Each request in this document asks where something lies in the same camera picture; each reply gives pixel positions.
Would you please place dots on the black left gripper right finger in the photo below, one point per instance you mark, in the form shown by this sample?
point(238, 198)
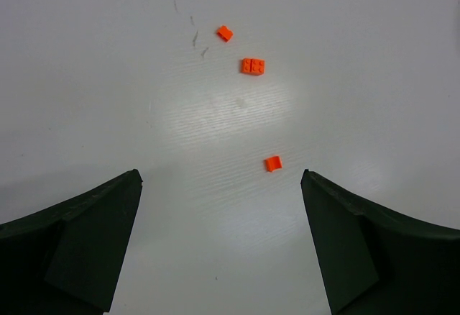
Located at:
point(374, 260)

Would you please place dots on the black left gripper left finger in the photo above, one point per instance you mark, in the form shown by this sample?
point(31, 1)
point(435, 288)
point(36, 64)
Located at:
point(67, 258)

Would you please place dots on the orange two-by-two lego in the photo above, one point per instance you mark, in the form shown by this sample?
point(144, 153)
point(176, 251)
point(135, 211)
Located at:
point(252, 66)

